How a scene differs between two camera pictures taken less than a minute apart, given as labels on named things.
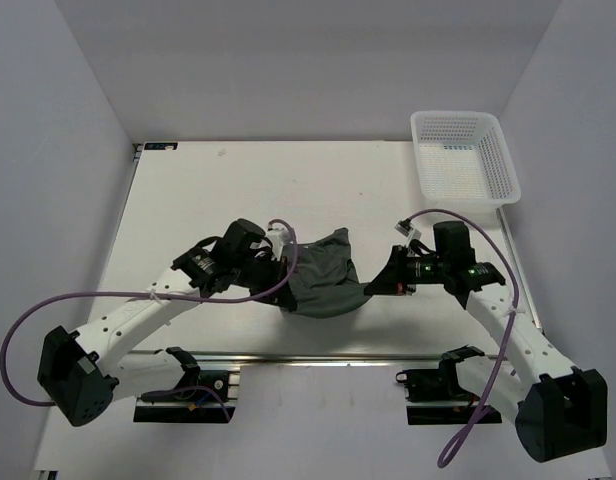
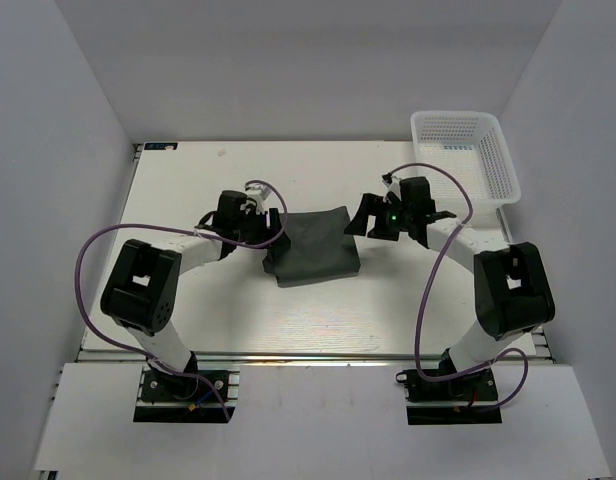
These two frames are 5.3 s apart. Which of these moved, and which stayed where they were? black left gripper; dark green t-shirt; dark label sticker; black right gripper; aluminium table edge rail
Moved: dark green t-shirt; black right gripper; black left gripper
Stayed: dark label sticker; aluminium table edge rail
